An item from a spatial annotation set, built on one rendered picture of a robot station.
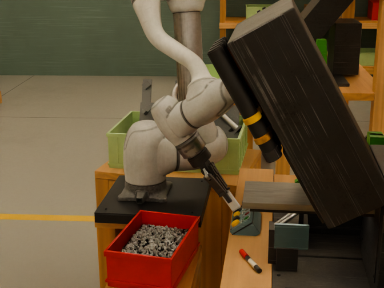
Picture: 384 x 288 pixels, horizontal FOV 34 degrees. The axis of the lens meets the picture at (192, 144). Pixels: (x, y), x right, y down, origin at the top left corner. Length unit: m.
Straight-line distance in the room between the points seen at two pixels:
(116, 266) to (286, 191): 0.55
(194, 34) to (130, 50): 6.73
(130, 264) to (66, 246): 2.16
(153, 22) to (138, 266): 0.83
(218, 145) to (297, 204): 0.73
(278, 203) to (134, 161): 0.75
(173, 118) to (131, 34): 7.03
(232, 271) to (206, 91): 0.54
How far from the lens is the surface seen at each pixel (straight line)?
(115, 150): 2.92
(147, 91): 3.15
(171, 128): 1.99
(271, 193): 1.74
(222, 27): 8.21
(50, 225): 4.34
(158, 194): 2.31
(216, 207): 2.78
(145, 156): 2.25
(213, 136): 2.33
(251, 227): 2.01
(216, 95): 1.89
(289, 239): 1.79
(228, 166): 2.83
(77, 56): 9.20
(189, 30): 2.31
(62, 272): 3.74
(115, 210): 2.25
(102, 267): 2.38
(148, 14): 2.20
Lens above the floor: 1.78
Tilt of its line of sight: 18 degrees down
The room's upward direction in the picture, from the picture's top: straight up
